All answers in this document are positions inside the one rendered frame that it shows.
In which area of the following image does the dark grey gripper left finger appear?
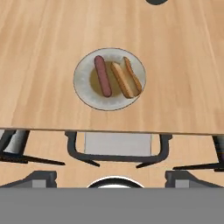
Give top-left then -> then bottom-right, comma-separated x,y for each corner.
0,170 -> 58,189

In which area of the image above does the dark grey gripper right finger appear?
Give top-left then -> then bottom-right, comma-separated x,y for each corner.
164,170 -> 224,189

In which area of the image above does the white bowl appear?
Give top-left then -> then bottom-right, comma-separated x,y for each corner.
73,47 -> 147,112

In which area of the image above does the tan hot dog bun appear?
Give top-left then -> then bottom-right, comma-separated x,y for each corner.
109,56 -> 144,100

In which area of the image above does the brown sausage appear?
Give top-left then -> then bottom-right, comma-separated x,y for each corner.
93,54 -> 113,99

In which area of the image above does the dark stool with grey seat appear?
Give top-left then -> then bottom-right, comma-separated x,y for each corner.
64,130 -> 173,170
0,129 -> 67,166

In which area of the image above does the white round thing, black rim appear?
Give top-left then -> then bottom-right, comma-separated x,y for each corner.
87,175 -> 145,189

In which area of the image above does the dark round thing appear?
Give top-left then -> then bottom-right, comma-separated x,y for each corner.
144,0 -> 170,6

